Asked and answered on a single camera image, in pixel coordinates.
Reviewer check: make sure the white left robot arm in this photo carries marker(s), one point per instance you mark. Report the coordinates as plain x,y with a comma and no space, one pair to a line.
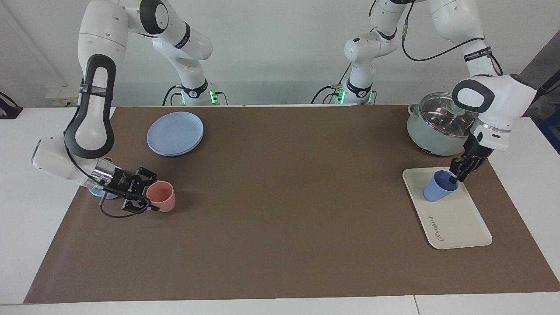
503,100

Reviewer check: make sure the pale green electric pot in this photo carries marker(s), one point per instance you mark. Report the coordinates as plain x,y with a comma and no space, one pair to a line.
426,140

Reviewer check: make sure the pink plastic cup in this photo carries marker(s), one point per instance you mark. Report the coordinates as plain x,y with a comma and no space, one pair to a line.
162,199

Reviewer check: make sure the light blue plate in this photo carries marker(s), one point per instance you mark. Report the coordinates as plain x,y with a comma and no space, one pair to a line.
175,133

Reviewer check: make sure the black stand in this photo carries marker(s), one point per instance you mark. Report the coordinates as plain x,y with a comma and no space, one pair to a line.
544,89

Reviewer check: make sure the blue plastic cup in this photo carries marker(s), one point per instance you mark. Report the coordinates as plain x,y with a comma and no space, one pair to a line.
435,190

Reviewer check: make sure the brown paper table mat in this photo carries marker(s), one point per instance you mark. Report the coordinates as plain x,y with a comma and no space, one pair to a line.
284,210

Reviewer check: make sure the blue box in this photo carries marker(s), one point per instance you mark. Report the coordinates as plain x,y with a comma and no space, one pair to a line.
552,131

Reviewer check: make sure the black clamp device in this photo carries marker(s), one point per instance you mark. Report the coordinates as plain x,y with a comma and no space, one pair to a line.
8,109

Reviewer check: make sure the light blue bowl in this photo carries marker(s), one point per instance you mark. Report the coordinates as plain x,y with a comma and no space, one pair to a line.
98,194

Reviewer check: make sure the glass pot lid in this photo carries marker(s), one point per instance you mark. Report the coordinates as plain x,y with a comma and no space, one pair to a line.
439,116

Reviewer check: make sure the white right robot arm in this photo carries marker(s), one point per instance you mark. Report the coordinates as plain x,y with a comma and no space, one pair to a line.
96,65

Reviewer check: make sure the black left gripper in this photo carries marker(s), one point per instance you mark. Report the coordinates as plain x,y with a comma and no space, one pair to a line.
477,148

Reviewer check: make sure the white power strip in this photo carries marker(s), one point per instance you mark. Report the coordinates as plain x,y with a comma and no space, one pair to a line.
65,94

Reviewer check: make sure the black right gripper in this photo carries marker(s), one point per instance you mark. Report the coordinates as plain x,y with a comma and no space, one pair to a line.
127,183

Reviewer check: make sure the cream rabbit print tray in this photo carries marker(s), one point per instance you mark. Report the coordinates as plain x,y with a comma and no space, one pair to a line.
455,223

